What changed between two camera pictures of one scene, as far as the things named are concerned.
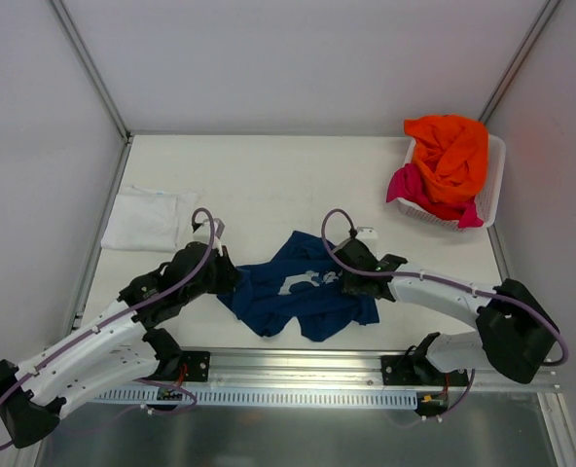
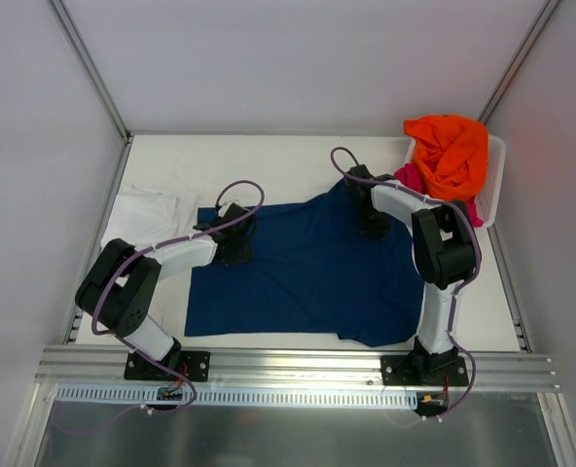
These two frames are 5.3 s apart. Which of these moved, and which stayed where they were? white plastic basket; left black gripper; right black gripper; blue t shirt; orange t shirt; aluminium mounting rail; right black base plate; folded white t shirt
Moved: right black gripper; blue t shirt; left black gripper
Stayed: folded white t shirt; aluminium mounting rail; orange t shirt; white plastic basket; right black base plate
